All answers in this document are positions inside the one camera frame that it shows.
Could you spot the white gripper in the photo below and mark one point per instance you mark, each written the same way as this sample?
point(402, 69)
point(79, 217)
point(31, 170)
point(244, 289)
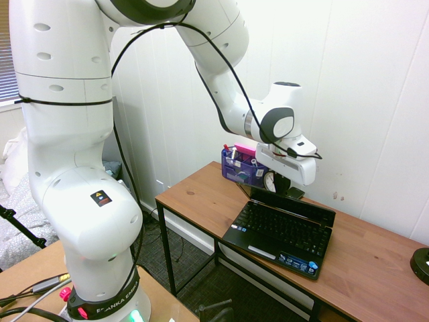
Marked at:
point(295, 169)

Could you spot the black laptop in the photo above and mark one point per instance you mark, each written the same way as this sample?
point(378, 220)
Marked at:
point(281, 231)

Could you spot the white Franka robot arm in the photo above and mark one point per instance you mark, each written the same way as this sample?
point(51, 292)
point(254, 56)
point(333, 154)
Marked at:
point(83, 218)

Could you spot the black smartphone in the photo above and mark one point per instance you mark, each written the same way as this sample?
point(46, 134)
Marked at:
point(296, 192)

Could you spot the black alarm clock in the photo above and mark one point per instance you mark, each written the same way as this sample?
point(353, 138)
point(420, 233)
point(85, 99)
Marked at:
point(270, 181)

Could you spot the pink sticky note block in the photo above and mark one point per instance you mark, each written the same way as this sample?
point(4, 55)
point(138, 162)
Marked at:
point(246, 151)

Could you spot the purple desk organizer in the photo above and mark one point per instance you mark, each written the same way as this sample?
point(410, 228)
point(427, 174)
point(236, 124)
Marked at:
point(234, 167)

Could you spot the black round lamp base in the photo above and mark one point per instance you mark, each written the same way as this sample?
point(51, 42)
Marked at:
point(420, 265)

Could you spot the black table clamp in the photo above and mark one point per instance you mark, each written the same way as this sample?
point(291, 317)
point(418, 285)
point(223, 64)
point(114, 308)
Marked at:
point(214, 312)

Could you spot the grey upright board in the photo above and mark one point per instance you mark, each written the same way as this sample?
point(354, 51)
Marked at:
point(127, 141)

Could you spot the grey-green cloth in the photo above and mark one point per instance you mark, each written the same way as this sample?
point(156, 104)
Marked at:
point(112, 166)

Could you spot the black tripod stand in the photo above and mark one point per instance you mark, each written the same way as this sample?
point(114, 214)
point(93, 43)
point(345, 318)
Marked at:
point(23, 229)

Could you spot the white pillow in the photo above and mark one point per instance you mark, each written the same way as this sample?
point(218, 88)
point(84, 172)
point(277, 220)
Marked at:
point(15, 161)

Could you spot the patterned white bed sheet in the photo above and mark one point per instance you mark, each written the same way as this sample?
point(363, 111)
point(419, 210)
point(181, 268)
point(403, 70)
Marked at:
point(16, 234)

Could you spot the window blind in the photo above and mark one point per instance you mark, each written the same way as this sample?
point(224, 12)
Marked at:
point(6, 50)

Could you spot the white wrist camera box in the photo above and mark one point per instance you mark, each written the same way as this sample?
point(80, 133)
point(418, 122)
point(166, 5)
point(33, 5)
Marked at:
point(301, 144)

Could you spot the wooden desk with black frame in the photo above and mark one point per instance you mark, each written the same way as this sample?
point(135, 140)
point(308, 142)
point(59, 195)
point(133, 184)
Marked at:
point(201, 198)

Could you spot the white wall outlet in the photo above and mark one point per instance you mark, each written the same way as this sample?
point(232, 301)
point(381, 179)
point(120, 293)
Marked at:
point(160, 185)

